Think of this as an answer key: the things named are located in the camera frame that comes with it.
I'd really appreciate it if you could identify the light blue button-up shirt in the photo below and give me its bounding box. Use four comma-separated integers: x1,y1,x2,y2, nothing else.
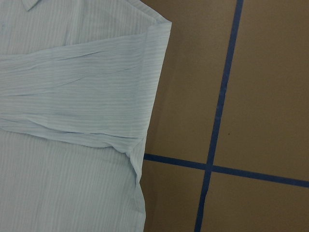
0,0,171,232

